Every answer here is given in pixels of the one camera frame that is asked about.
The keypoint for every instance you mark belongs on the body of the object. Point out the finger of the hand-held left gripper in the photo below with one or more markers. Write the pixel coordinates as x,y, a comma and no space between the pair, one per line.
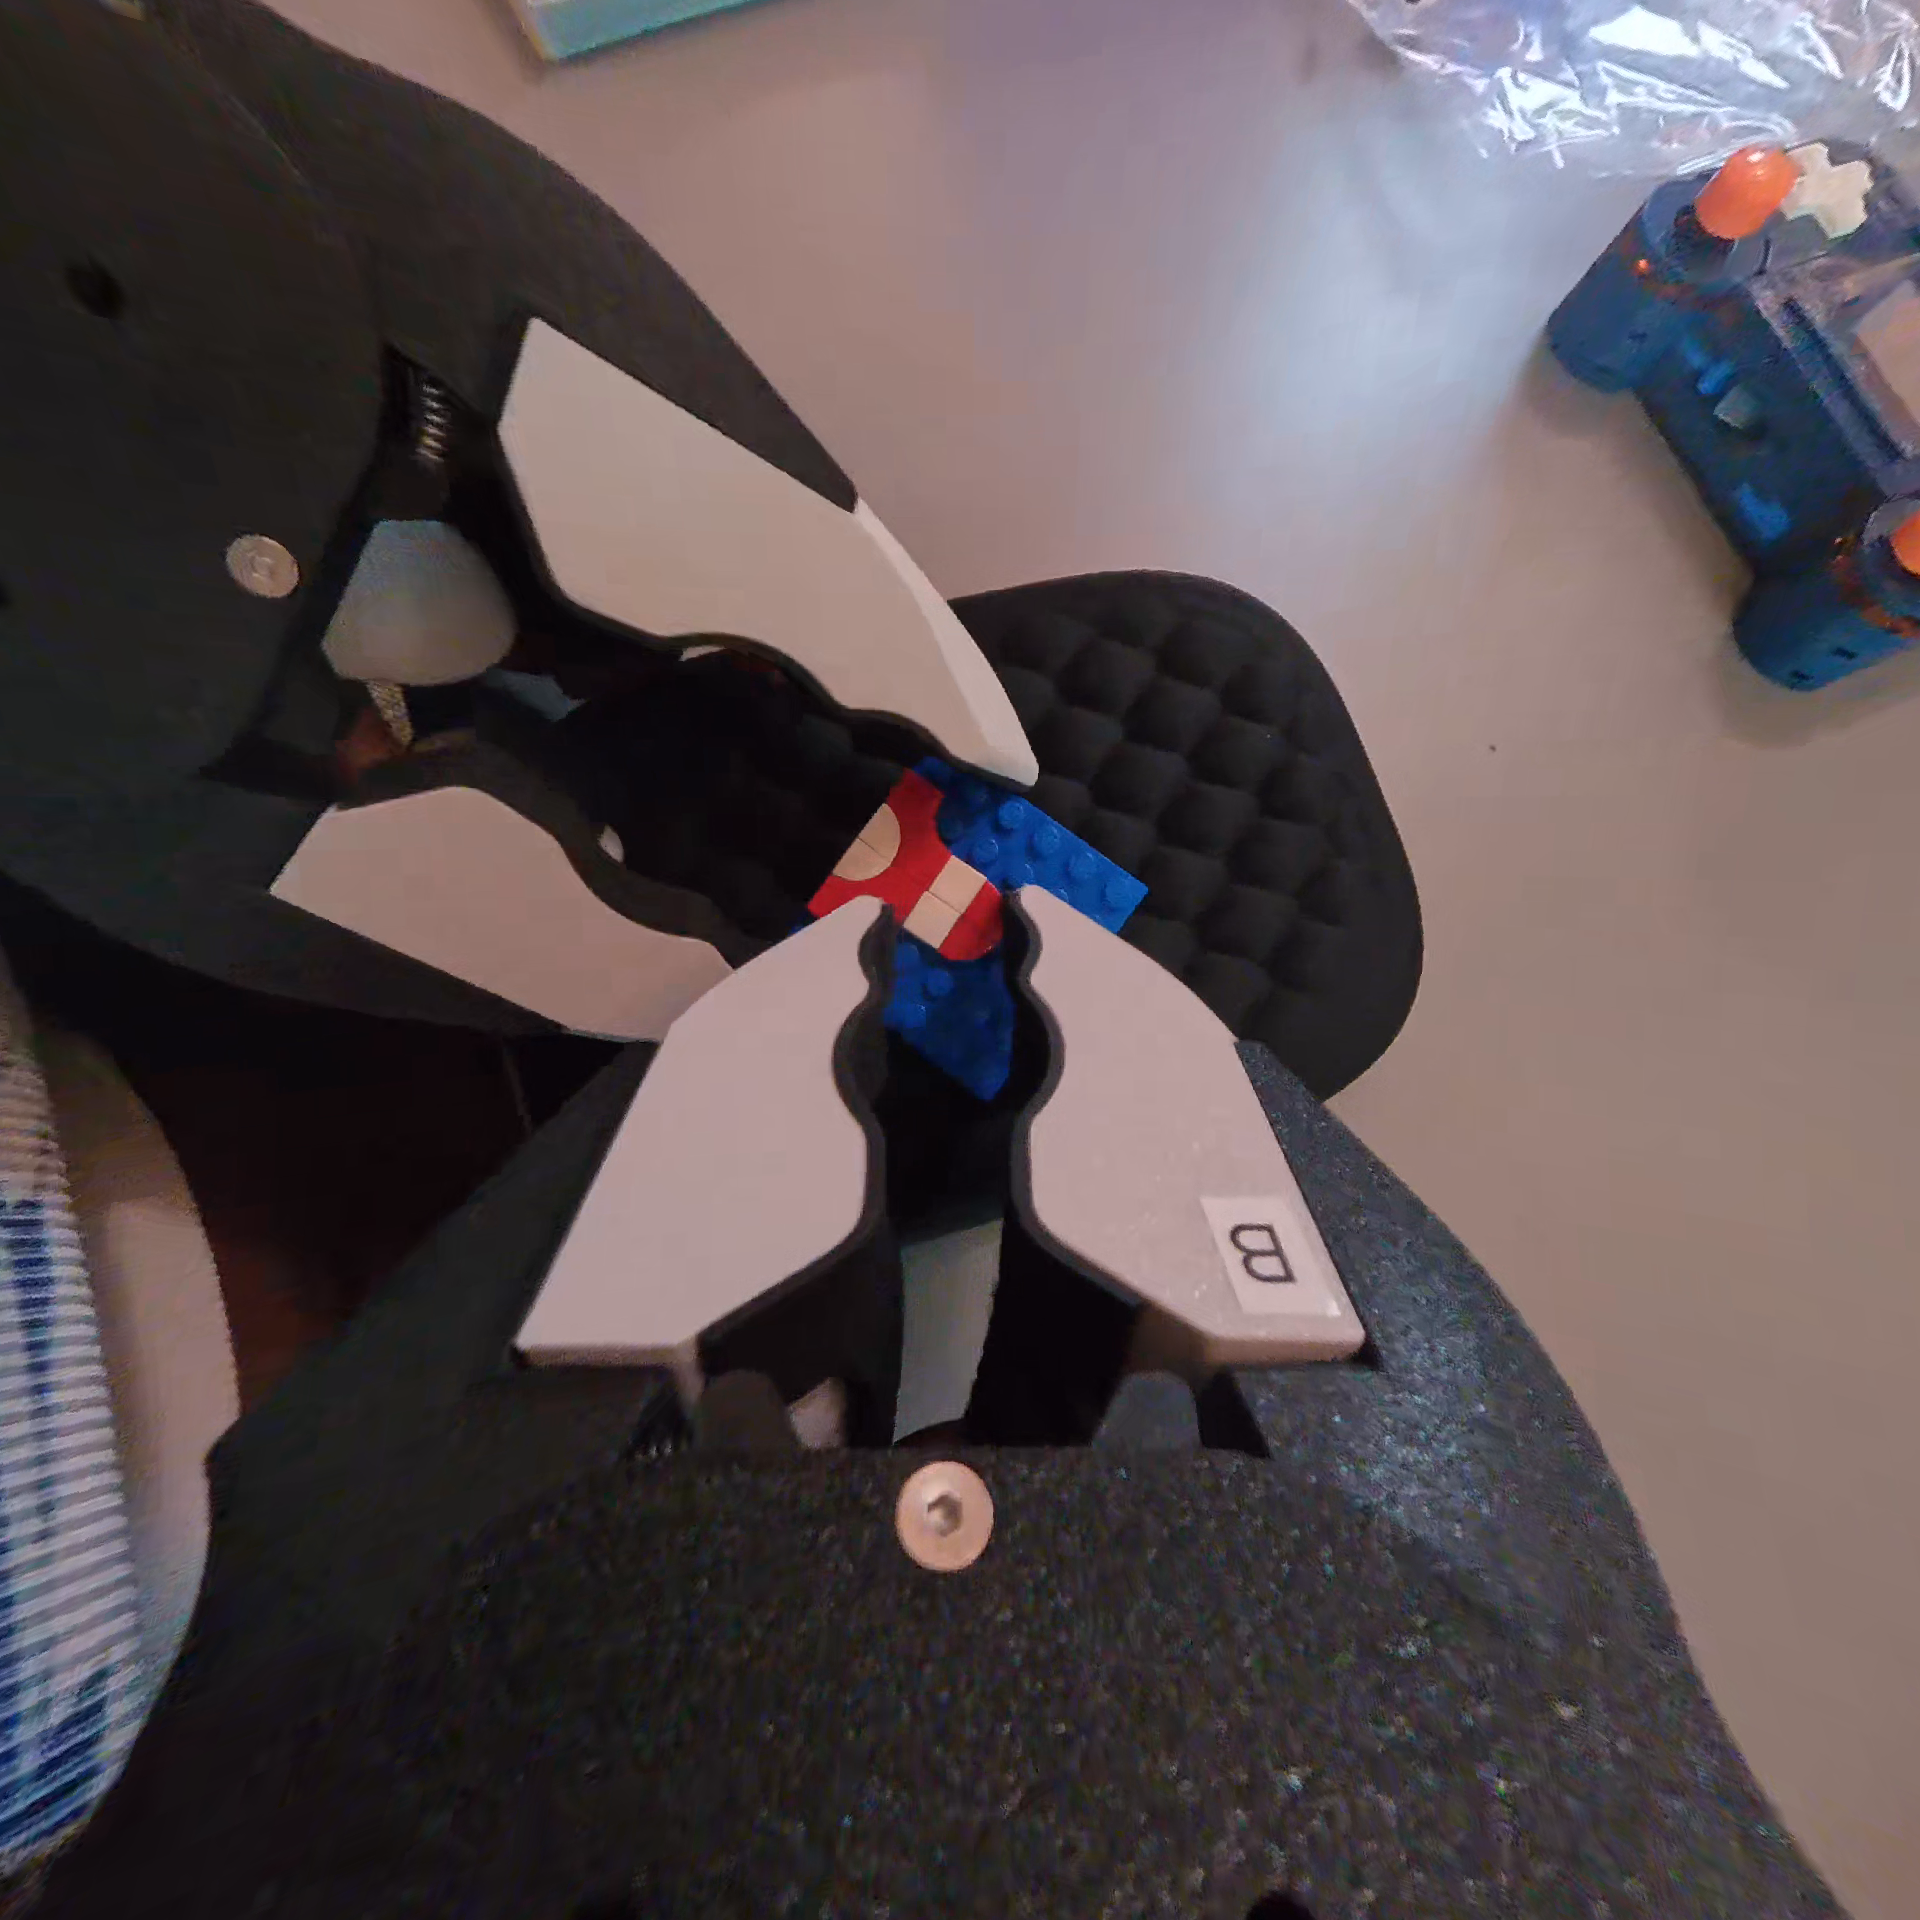
706,522
483,897

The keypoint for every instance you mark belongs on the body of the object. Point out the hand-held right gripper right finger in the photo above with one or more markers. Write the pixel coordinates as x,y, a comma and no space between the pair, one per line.
1160,1155

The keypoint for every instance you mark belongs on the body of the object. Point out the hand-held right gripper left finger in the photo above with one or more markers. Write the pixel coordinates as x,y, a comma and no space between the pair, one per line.
706,1186

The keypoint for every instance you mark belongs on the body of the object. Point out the blue toy plate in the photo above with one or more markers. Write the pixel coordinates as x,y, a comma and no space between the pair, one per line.
1047,865

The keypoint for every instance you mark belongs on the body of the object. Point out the black foam-lined case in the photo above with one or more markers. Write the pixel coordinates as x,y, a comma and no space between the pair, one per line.
1198,783

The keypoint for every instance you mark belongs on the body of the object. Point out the red white toy tiles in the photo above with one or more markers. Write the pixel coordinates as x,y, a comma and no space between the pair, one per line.
916,846

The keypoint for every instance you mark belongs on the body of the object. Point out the instruction booklet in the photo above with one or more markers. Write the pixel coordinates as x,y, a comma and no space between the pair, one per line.
632,27

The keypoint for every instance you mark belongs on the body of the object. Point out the toy handheld game console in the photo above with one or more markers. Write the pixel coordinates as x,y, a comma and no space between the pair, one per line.
1726,372

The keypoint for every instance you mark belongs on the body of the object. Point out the clear plastic bag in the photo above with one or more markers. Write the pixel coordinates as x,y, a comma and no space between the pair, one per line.
1576,58

